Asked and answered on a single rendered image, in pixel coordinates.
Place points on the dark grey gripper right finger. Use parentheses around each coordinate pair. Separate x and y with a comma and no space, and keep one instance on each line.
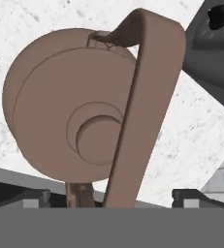
(186,196)

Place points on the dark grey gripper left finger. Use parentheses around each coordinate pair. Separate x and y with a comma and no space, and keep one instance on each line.
(36,197)

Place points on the brown kettle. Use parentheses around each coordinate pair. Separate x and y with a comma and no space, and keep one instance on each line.
(52,106)

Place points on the pale grey cupboard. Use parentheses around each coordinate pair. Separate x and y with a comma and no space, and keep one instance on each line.
(223,180)

